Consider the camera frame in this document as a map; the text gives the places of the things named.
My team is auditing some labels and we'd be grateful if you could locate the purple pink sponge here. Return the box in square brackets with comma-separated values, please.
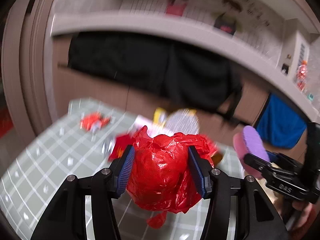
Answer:
[233, 126, 270, 179]

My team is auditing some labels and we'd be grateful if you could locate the red plastic bag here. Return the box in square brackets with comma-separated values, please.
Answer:
[126, 126, 218, 229]

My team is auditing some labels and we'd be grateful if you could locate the person right hand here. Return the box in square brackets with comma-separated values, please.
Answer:
[288, 200, 319, 239]

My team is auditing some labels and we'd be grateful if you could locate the red wrapper piece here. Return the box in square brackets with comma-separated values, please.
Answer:
[108, 134, 134, 162]

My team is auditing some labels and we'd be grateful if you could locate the blue towel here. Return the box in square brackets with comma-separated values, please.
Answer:
[255, 94, 307, 149]

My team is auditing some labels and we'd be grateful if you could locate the red snack wrapper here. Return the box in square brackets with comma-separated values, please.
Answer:
[80, 112, 112, 133]

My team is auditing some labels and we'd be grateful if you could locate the round grey yellow scrubber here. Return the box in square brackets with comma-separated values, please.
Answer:
[153, 107, 200, 134]

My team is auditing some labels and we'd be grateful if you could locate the red drink bottle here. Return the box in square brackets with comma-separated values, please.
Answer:
[296, 60, 307, 91]

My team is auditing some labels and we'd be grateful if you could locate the black cloth on cabinet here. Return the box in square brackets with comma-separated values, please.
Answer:
[68, 31, 243, 124]

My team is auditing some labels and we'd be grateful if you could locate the white water heater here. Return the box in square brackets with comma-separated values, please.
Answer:
[278, 30, 310, 81]

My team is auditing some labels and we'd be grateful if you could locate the cartoon wall sticker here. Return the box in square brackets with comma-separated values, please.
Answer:
[120, 0, 284, 63]

